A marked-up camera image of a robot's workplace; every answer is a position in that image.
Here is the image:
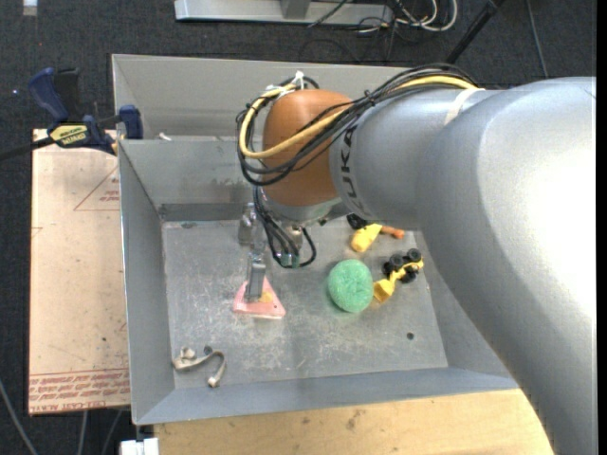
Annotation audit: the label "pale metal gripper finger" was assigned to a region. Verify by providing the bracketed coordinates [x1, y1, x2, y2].
[237, 202, 260, 247]
[244, 249, 268, 301]

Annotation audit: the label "pink triangular toy food slice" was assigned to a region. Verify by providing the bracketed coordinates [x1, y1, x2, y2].
[231, 275, 287, 321]

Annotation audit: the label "yellow and orange toy tool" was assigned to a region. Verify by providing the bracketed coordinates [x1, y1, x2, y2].
[350, 223, 406, 254]

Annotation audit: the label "green round scrubbing sponge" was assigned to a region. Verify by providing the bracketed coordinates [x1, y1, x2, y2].
[325, 259, 375, 314]

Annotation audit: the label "grey metal bin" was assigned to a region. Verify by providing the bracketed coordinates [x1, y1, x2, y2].
[111, 53, 519, 427]

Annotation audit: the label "beige curved hook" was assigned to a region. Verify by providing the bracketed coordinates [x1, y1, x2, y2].
[171, 344, 228, 390]

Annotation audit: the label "yellow toy vehicle, black wheels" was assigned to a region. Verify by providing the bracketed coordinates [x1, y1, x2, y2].
[372, 248, 425, 304]

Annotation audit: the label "brown cardboard board, red print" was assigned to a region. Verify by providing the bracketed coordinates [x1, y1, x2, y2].
[28, 128, 132, 416]

